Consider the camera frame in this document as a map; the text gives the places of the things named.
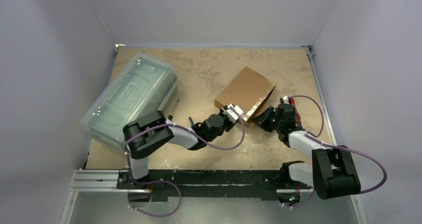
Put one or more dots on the brown cardboard express box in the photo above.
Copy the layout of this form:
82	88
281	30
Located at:
249	90

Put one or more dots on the yellow black screwdriver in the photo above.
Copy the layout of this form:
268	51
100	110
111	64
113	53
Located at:
171	114

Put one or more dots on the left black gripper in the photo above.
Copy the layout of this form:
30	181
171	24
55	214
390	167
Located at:
230	124

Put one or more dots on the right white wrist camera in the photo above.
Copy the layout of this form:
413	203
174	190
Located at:
285	100

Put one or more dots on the clear plastic storage bin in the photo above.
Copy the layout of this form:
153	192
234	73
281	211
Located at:
145	84

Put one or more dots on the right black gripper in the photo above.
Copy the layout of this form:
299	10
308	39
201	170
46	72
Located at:
263	118

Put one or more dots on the aluminium frame rail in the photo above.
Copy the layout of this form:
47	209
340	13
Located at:
93	198

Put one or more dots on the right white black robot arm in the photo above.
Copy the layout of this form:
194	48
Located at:
332	172

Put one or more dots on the red utility knife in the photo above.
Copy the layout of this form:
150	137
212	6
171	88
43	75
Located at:
297	116

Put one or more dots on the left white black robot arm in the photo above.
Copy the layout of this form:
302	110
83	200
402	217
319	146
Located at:
147	134

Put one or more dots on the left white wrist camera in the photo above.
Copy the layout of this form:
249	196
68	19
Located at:
233	112

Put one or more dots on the blue handled pliers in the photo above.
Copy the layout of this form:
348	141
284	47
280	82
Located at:
191	121

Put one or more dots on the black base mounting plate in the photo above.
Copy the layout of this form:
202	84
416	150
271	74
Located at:
162	184

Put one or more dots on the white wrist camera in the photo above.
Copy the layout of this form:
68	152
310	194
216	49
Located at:
285	100
233	112

